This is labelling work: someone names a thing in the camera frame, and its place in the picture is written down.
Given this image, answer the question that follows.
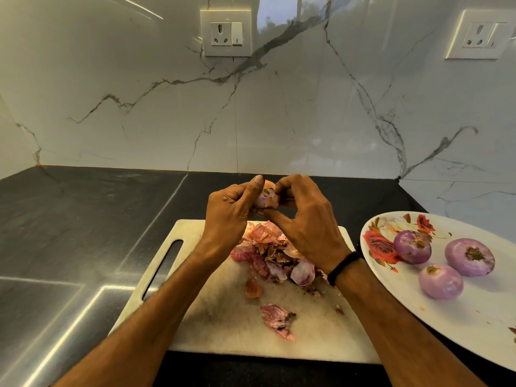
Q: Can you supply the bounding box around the person's left hand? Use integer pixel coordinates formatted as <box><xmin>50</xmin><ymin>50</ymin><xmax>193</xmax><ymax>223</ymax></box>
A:
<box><xmin>200</xmin><ymin>175</ymin><xmax>265</xmax><ymax>265</ymax></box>

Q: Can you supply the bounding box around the person's right hand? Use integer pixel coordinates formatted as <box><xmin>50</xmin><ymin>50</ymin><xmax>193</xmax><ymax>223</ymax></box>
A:
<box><xmin>259</xmin><ymin>174</ymin><xmax>352</xmax><ymax>275</ymax></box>

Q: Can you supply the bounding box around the partly peeled red onion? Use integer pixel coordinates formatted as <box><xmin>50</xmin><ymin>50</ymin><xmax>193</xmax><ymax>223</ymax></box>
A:
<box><xmin>253</xmin><ymin>180</ymin><xmax>281</xmax><ymax>210</ymax></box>

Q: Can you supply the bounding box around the person's right forearm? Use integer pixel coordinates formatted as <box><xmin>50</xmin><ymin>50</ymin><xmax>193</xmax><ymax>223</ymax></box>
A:
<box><xmin>335</xmin><ymin>258</ymin><xmax>487</xmax><ymax>387</ymax></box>

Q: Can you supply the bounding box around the person's left forearm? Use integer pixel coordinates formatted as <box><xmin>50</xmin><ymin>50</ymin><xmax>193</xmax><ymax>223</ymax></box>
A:
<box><xmin>52</xmin><ymin>242</ymin><xmax>230</xmax><ymax>387</ymax></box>

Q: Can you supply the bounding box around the pile of red onion peels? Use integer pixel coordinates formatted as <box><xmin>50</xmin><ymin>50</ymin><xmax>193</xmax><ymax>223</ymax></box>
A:
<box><xmin>230</xmin><ymin>221</ymin><xmax>328</xmax><ymax>297</ymax></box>

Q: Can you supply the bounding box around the thick purple onion layer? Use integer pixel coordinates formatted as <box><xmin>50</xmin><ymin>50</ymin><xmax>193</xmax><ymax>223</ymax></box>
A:
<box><xmin>290</xmin><ymin>260</ymin><xmax>316</xmax><ymax>287</ymax></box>

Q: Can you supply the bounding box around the black wristband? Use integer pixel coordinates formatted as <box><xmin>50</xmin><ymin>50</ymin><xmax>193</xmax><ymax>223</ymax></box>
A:
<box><xmin>327</xmin><ymin>251</ymin><xmax>363</xmax><ymax>287</ymax></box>

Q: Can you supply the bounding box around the pink crumpled onion peel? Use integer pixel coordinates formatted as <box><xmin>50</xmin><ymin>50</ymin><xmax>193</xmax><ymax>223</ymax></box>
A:
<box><xmin>260</xmin><ymin>304</ymin><xmax>297</xmax><ymax>342</ymax></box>

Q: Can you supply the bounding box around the white plastic cutting board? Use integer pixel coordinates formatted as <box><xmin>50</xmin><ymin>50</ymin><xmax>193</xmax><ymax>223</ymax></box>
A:
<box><xmin>109</xmin><ymin>219</ymin><xmax>382</xmax><ymax>365</ymax></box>

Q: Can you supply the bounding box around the white floral oval plate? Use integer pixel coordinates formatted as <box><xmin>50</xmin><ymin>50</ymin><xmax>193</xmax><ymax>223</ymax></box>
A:
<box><xmin>360</xmin><ymin>211</ymin><xmax>516</xmax><ymax>373</ymax></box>

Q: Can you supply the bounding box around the white wall socket with switch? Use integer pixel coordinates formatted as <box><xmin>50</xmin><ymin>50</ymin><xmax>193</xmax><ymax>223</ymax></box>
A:
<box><xmin>200</xmin><ymin>9</ymin><xmax>253</xmax><ymax>58</ymax></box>
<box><xmin>445</xmin><ymin>9</ymin><xmax>516</xmax><ymax>60</ymax></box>

